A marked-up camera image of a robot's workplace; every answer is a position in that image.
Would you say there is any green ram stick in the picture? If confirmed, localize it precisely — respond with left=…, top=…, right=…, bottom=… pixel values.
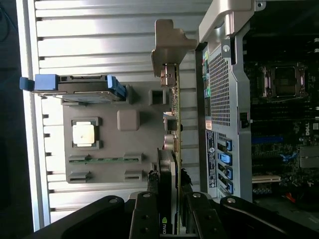
left=69, top=156, right=143, bottom=164

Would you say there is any hard disk with blue caddy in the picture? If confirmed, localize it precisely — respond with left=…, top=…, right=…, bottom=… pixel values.
left=19, top=74, right=128, bottom=103

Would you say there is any metal cpu socket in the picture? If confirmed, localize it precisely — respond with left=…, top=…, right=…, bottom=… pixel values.
left=261, top=63, right=307, bottom=100

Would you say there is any green motherboard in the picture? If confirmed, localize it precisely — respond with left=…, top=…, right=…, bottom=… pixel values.
left=250, top=37, right=319, bottom=200

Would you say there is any grey plastic parts rack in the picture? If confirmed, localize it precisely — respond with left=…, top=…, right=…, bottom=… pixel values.
left=62, top=84, right=172, bottom=185

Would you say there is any black open pc case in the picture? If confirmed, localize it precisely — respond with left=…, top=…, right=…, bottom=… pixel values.
left=195, top=0, right=319, bottom=220

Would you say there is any white pci expansion slot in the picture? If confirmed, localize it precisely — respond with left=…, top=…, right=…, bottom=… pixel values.
left=252, top=175, right=281, bottom=184

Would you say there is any silver finned heat sink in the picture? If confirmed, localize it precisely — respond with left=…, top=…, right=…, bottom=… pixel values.
left=300, top=146, right=319, bottom=168

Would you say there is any silver cpu chip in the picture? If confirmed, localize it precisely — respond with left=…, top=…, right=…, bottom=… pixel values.
left=72, top=121, right=97, bottom=147

